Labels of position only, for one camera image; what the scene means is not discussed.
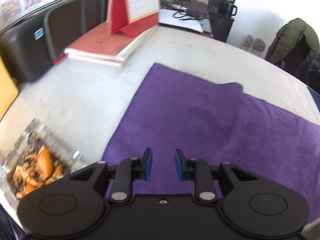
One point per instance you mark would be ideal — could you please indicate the red desk calendar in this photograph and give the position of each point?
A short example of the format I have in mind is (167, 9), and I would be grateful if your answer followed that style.
(132, 17)

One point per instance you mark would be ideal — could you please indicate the black mug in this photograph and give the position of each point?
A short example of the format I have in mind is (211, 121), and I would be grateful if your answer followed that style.
(228, 9)

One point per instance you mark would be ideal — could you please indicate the purple microfiber towel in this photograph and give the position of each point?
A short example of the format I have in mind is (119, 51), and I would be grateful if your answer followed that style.
(217, 123)

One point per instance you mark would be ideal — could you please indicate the black cabinet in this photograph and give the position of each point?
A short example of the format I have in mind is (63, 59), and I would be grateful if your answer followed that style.
(220, 26)

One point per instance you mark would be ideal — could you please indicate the green puffer jacket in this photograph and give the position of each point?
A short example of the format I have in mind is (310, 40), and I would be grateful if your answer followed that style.
(295, 33)

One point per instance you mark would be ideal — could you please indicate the glass ashtray with peels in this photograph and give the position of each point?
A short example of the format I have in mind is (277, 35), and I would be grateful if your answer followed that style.
(39, 158)

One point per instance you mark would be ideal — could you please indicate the red cover book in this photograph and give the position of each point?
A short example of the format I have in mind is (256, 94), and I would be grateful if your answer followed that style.
(100, 46)

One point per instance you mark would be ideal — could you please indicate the grey plush slippers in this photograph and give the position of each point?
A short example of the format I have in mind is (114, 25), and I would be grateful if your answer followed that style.
(255, 46)

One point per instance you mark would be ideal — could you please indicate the seated man in black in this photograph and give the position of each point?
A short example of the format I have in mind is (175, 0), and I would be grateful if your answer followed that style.
(309, 72)

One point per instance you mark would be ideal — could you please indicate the white paper sheet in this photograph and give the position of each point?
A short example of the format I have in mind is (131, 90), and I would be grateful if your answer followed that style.
(166, 17)

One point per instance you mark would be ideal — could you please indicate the dark wooden desk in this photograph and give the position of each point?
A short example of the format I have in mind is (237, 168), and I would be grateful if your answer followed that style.
(190, 10)

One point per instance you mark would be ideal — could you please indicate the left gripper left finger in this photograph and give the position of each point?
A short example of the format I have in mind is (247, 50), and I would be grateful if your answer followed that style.
(125, 173)

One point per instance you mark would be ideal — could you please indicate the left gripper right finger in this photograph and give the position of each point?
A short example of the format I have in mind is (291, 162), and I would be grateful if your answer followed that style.
(198, 171)

